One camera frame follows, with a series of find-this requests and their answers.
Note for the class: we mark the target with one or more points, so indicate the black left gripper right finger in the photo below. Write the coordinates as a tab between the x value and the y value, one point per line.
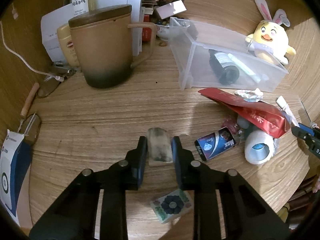
224	201

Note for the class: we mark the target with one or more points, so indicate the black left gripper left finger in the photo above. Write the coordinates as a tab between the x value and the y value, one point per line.
73	214

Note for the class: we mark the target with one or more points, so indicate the red tea packet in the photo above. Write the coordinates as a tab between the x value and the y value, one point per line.
265	116

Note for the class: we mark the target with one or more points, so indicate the white tape roll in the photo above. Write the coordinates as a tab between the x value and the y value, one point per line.
259	147

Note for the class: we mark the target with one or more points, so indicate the blue Max card box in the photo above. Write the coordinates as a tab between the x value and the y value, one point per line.
214	144

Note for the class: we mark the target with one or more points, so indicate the white cosmetic tube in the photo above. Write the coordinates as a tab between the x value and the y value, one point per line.
245	68

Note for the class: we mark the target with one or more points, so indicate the dark glass bottle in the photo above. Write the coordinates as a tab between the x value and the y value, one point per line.
223	67

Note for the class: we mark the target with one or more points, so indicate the grey eraser block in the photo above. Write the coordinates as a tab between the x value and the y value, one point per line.
159	147

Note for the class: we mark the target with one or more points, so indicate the floral mahjong tile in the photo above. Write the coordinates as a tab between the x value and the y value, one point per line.
172	205

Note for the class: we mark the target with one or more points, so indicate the blue white carton box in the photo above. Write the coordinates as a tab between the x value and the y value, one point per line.
15	171

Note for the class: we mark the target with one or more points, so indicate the yellow chick plush toy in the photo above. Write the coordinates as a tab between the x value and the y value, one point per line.
270	41

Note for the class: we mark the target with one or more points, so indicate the clear plastic storage bin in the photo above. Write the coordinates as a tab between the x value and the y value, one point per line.
191	52

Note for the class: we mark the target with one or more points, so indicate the brown ceramic mug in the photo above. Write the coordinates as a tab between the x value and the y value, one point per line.
104	50

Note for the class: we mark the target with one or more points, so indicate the white ceramic bowl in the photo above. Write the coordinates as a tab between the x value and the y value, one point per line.
165	32

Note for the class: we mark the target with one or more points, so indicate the beige lotion bottle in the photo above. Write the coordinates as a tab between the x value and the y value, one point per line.
67	46

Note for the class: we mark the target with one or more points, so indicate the small white cardboard box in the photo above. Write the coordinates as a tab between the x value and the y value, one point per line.
170	9

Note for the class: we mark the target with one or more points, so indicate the wooden mug lid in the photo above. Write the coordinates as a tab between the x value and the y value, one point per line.
100	15

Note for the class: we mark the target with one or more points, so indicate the wooden handle tool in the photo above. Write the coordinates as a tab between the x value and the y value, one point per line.
29	100

